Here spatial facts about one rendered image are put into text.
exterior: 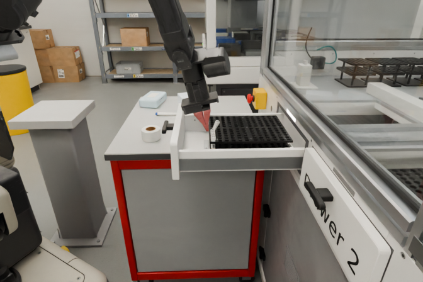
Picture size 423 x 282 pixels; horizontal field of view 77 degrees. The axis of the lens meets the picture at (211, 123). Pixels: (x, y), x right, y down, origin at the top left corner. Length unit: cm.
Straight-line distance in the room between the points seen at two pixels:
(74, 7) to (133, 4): 98
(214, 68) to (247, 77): 92
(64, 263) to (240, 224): 72
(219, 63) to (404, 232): 48
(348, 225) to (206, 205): 68
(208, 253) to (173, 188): 37
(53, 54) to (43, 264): 415
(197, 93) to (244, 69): 89
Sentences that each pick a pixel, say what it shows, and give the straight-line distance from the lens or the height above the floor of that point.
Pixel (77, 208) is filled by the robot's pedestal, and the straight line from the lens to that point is 167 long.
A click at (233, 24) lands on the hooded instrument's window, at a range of 155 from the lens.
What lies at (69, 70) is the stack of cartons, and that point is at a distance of 514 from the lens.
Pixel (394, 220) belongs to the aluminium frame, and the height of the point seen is 96.
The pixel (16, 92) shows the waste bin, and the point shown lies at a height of 44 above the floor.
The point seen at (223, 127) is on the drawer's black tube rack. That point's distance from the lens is 79.
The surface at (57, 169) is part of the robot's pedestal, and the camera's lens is 155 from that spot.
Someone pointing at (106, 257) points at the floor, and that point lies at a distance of 169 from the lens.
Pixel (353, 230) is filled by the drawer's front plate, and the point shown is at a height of 90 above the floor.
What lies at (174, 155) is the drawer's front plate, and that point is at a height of 90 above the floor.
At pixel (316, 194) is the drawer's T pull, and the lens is 55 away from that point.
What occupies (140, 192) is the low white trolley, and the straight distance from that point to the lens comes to 108.
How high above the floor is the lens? 124
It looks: 24 degrees down
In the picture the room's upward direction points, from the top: straight up
